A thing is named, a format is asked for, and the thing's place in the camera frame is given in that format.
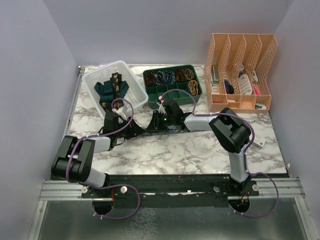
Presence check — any grey blue floral tie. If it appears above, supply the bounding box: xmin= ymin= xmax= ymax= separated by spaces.
xmin=142 ymin=126 xmax=186 ymax=137

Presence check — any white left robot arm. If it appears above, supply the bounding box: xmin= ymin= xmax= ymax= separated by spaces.
xmin=51 ymin=112 xmax=145 ymax=198

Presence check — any orange file organizer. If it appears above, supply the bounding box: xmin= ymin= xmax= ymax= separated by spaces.
xmin=203 ymin=33 xmax=278 ymax=114

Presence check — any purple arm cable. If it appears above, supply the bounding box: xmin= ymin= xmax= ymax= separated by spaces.
xmin=65 ymin=98 xmax=135 ymax=183
xmin=156 ymin=88 xmax=256 ymax=176

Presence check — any dark green tie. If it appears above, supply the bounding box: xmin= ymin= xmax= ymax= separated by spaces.
xmin=94 ymin=81 xmax=129 ymax=103

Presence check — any red brown rolled tie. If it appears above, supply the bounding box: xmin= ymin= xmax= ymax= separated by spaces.
xmin=174 ymin=68 xmax=186 ymax=83

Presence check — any white plastic basket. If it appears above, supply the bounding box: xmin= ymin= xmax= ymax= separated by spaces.
xmin=82 ymin=60 xmax=149 ymax=118

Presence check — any green compartment tray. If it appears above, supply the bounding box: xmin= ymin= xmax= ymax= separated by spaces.
xmin=142 ymin=64 xmax=203 ymax=110

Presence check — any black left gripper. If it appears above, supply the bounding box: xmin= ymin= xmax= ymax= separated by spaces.
xmin=114 ymin=116 xmax=146 ymax=139

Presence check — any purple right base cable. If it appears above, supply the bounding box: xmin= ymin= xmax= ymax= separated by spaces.
xmin=228 ymin=171 xmax=280 ymax=218

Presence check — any white red card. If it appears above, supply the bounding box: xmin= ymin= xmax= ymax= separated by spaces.
xmin=252 ymin=137 xmax=266 ymax=149

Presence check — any orange patterned rolled tie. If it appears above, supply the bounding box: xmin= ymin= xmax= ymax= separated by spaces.
xmin=187 ymin=80 xmax=199 ymax=96

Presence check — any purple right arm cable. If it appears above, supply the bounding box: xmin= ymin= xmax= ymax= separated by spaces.
xmin=156 ymin=88 xmax=256 ymax=176

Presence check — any black gold leaf tie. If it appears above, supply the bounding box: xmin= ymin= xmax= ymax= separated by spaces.
xmin=99 ymin=72 xmax=122 ymax=113

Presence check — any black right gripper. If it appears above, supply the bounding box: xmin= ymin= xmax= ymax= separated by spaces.
xmin=145 ymin=110 xmax=175 ymax=132

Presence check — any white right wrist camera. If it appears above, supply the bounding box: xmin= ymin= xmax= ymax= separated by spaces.
xmin=156 ymin=95 xmax=166 ymax=114

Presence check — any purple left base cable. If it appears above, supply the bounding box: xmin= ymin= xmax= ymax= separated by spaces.
xmin=82 ymin=183 xmax=141 ymax=221

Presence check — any pink marker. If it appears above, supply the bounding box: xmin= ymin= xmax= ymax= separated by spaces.
xmin=253 ymin=84 xmax=260 ymax=95

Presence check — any tan rolled tie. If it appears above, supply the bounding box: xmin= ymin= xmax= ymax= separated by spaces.
xmin=183 ymin=68 xmax=195 ymax=81

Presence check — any blue black item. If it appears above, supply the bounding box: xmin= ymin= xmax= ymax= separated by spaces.
xmin=224 ymin=80 xmax=235 ymax=95

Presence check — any dark blue rolled tie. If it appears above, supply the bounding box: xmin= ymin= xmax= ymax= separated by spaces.
xmin=164 ymin=70 xmax=176 ymax=85

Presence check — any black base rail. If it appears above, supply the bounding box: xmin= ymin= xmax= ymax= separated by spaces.
xmin=49 ymin=172 xmax=263 ymax=208

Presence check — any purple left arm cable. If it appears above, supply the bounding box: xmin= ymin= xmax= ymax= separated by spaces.
xmin=65 ymin=98 xmax=135 ymax=183

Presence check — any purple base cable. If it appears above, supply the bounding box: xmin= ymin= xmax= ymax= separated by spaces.
xmin=228 ymin=171 xmax=280 ymax=218
xmin=82 ymin=183 xmax=141 ymax=221

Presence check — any white ribbed item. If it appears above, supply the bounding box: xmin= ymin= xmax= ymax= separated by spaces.
xmin=238 ymin=74 xmax=253 ymax=95

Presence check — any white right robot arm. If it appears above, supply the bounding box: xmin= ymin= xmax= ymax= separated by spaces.
xmin=145 ymin=99 xmax=255 ymax=196

